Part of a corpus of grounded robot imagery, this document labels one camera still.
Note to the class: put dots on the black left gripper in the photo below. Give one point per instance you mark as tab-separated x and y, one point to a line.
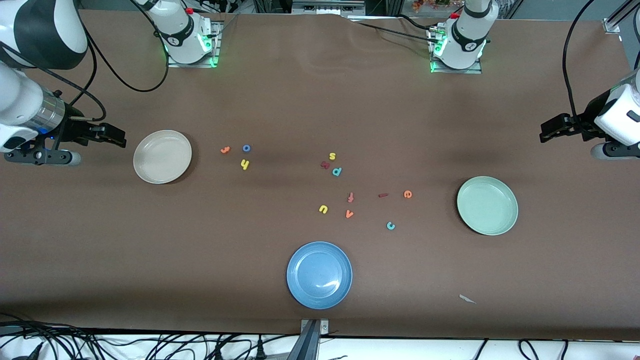
584	126

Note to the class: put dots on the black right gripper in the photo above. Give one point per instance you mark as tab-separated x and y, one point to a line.
76	131

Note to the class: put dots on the yellow foam letter h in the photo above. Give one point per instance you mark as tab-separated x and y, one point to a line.
244	164

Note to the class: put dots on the beige plate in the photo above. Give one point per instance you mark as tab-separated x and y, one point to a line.
162	156

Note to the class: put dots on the green plate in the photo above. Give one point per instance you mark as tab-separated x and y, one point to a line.
487	205

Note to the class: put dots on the orange flower decoration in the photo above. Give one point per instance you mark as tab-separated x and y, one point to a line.
430	4

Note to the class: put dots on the brown table cover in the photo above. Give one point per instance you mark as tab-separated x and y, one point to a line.
300	100

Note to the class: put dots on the white paper scrap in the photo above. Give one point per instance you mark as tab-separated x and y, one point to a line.
467	299

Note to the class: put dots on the blue plate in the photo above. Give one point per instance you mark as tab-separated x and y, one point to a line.
320	275

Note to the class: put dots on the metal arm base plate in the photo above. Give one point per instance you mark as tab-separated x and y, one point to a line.
457	71
192	64

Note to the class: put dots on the aluminium frame profile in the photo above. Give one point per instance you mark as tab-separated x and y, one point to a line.
612	24

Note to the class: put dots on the grey metal frame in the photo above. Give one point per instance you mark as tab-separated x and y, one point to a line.
325	6

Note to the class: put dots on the grey metal bracket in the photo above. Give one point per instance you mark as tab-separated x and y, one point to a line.
314	332

